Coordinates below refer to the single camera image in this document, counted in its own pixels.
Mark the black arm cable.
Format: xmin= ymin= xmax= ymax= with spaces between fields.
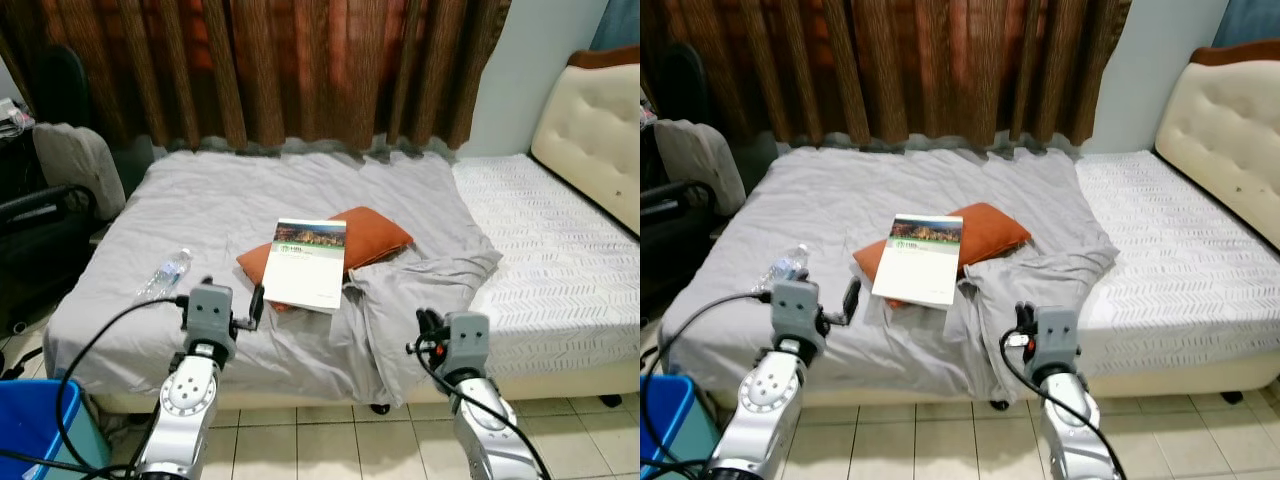
xmin=0 ymin=294 xmax=190 ymax=479
xmin=640 ymin=291 xmax=774 ymax=479
xmin=999 ymin=333 xmax=1131 ymax=480
xmin=408 ymin=338 xmax=552 ymax=480

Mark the white book with photo cover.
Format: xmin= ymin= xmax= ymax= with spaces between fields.
xmin=262 ymin=219 xmax=348 ymax=315
xmin=872 ymin=214 xmax=964 ymax=311

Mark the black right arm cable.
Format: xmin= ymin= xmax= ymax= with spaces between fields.
xmin=408 ymin=338 xmax=552 ymax=480
xmin=999 ymin=333 xmax=1131 ymax=480

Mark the cream bed base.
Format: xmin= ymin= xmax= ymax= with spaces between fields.
xmin=700 ymin=350 xmax=1280 ymax=411
xmin=90 ymin=358 xmax=641 ymax=416

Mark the grey blanket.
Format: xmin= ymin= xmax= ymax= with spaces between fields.
xmin=660 ymin=148 xmax=1120 ymax=406
xmin=42 ymin=150 xmax=504 ymax=407

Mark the orange pillow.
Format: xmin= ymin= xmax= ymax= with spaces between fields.
xmin=237 ymin=207 xmax=415 ymax=313
xmin=852 ymin=203 xmax=1033 ymax=301

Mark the teal plastic bin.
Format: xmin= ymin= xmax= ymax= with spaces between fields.
xmin=680 ymin=400 xmax=723 ymax=469
xmin=68 ymin=404 xmax=113 ymax=473

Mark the blue plastic bin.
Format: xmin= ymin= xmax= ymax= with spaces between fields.
xmin=640 ymin=375 xmax=693 ymax=480
xmin=0 ymin=378 xmax=83 ymax=480

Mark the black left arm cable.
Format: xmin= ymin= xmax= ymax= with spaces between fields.
xmin=640 ymin=291 xmax=774 ymax=479
xmin=0 ymin=294 xmax=190 ymax=479

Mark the clear plastic water bottle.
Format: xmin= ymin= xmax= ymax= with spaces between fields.
xmin=135 ymin=248 xmax=194 ymax=302
xmin=765 ymin=243 xmax=811 ymax=292

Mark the black office chair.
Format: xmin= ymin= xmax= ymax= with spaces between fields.
xmin=640 ymin=45 xmax=747 ymax=323
xmin=0 ymin=45 xmax=126 ymax=339

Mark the brown striped curtain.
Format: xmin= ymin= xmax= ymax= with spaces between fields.
xmin=0 ymin=0 xmax=513 ymax=153
xmin=640 ymin=0 xmax=1134 ymax=153

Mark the grey chair cushion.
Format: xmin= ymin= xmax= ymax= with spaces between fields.
xmin=33 ymin=123 xmax=127 ymax=222
xmin=655 ymin=120 xmax=747 ymax=217

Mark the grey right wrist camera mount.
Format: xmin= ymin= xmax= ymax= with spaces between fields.
xmin=1035 ymin=307 xmax=1082 ymax=377
xmin=445 ymin=312 xmax=492 ymax=377

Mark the cream tufted headboard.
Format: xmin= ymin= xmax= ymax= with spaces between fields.
xmin=1154 ymin=40 xmax=1280 ymax=251
xmin=529 ymin=45 xmax=641 ymax=237

